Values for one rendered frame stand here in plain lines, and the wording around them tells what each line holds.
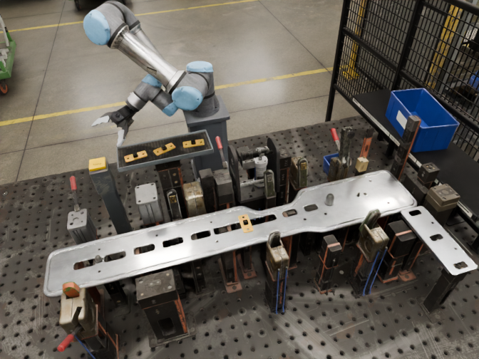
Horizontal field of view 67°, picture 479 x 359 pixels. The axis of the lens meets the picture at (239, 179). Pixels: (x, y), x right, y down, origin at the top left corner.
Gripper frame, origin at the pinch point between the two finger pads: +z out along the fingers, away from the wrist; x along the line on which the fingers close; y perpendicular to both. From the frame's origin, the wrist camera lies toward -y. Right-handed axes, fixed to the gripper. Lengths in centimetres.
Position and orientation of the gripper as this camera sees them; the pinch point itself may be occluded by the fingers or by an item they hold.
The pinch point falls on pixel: (103, 137)
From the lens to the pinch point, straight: 172.1
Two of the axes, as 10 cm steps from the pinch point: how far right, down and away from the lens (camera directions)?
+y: 0.4, -1.6, 9.9
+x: -7.4, -6.7, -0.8
